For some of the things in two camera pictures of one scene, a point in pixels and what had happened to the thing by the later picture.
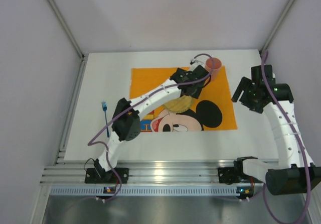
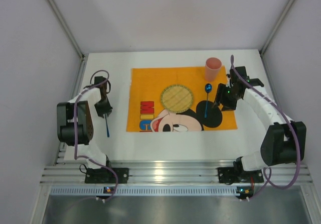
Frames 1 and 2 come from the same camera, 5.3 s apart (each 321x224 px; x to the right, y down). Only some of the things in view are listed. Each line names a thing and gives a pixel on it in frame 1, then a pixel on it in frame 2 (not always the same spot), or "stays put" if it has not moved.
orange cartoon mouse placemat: (212, 110) stays put
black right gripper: (244, 93) -> (220, 96)
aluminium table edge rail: (140, 172) stays put
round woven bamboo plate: (179, 105) stays put
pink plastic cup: (213, 66) stays put
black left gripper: (200, 71) -> (104, 110)
